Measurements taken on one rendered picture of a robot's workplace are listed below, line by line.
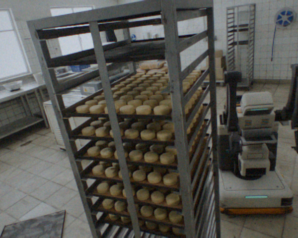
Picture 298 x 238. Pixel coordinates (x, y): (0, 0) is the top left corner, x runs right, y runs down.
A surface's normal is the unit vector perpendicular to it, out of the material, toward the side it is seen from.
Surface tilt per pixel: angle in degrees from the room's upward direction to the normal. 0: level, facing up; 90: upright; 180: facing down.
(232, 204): 90
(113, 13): 90
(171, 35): 90
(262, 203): 90
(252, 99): 42
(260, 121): 98
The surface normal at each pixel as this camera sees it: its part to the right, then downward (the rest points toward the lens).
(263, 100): -0.18, -0.41
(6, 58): 0.84, 0.11
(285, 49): -0.54, 0.39
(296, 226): -0.13, -0.92
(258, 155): -0.10, 0.52
